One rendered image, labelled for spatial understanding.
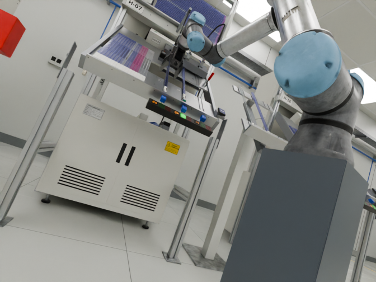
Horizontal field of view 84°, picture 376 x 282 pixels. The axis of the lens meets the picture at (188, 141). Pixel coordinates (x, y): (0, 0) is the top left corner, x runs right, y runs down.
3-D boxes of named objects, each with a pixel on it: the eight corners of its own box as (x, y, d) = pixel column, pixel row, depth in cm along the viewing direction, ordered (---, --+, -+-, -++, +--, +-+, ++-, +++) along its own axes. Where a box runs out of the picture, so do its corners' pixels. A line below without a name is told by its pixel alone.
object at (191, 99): (212, 124, 110) (216, 120, 109) (84, 62, 89) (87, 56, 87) (208, 107, 125) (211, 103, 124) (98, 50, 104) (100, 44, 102)
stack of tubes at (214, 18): (215, 46, 159) (226, 16, 163) (154, 6, 142) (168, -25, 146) (208, 52, 171) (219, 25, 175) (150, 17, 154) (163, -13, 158)
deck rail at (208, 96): (213, 131, 111) (220, 122, 108) (210, 129, 111) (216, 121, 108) (202, 79, 167) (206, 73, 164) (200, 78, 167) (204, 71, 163)
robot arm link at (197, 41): (214, 49, 93) (211, 36, 99) (196, 32, 86) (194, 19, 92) (201, 61, 97) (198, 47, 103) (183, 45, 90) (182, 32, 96)
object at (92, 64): (210, 129, 111) (217, 119, 107) (82, 69, 89) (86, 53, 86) (210, 128, 112) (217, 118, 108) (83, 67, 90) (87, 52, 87)
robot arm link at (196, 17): (193, 15, 91) (192, 6, 96) (181, 37, 99) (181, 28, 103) (207, 24, 94) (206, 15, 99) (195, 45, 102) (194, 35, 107)
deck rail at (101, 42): (82, 69, 89) (85, 56, 86) (77, 66, 89) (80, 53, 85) (120, 33, 145) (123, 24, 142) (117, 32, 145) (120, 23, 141)
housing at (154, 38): (200, 81, 164) (210, 65, 157) (141, 49, 148) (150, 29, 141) (199, 77, 170) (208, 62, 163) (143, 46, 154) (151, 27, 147)
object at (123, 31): (204, 97, 141) (208, 90, 138) (107, 45, 119) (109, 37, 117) (200, 78, 167) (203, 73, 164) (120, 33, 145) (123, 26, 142)
